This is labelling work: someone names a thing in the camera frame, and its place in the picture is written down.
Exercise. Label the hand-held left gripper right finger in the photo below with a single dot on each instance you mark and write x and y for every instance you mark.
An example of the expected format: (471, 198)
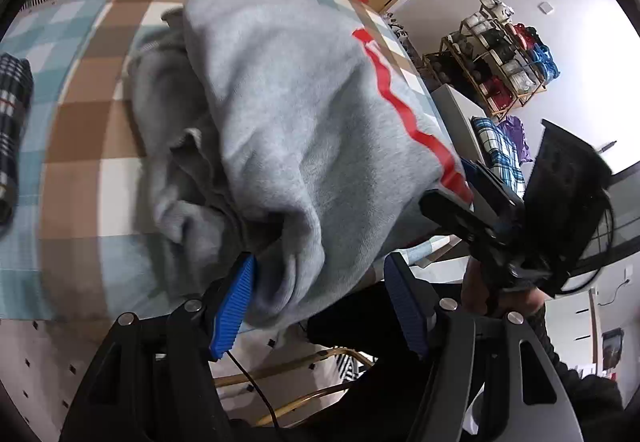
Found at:
(407, 307)

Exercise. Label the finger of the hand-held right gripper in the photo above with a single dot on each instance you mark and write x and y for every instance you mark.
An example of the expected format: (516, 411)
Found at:
(492, 189)
(450, 212)

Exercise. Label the person's right forearm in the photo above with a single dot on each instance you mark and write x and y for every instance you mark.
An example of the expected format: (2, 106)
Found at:
(595, 392)

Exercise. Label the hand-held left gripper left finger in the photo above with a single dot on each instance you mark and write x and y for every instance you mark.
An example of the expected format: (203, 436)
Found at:
(234, 307)

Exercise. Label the purple cloth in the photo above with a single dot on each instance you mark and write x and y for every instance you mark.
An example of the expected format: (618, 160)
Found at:
(516, 136)

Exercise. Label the blue brown checked bed sheet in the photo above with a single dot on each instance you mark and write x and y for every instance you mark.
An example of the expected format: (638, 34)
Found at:
(85, 146)

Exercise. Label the white dotted mattress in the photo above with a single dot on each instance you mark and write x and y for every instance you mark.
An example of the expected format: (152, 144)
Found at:
(45, 362)

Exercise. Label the grey hoodie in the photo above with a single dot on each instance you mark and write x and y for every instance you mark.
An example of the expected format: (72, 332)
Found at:
(300, 121)

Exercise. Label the pale grey board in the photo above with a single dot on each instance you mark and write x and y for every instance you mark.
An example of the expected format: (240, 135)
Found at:
(455, 111)

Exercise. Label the dark plaid folded blanket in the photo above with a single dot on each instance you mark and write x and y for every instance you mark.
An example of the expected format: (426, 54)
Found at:
(12, 131)

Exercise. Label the person's right hand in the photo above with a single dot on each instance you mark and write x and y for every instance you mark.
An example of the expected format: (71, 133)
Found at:
(475, 289)

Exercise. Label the blue white plaid cloth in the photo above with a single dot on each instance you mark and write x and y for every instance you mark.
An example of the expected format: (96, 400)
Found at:
(492, 141)

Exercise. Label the dark framed picture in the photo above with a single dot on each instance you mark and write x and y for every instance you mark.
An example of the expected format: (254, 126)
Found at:
(613, 347)

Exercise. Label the white wall socket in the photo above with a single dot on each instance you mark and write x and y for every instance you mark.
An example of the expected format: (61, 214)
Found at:
(546, 7)

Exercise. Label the wooden shoe rack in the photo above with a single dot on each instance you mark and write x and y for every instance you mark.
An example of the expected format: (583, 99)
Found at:
(495, 66)

